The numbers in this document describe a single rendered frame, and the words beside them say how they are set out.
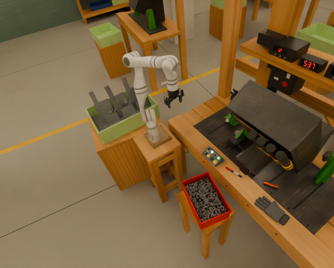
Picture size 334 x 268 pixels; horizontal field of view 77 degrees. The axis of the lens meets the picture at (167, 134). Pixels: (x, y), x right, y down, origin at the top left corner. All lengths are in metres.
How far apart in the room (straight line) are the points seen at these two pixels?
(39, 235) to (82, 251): 0.57
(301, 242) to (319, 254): 0.09
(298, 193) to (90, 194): 2.16
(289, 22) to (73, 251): 2.64
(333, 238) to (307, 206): 0.19
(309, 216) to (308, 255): 0.22
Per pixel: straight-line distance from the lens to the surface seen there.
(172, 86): 1.33
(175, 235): 2.35
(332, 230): 1.63
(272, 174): 1.65
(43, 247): 2.81
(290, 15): 1.50
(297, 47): 1.45
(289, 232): 1.51
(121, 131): 2.02
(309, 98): 1.71
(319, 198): 1.67
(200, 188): 1.54
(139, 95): 1.52
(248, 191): 1.54
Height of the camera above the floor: 2.26
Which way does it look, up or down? 48 degrees down
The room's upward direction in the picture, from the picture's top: 11 degrees counter-clockwise
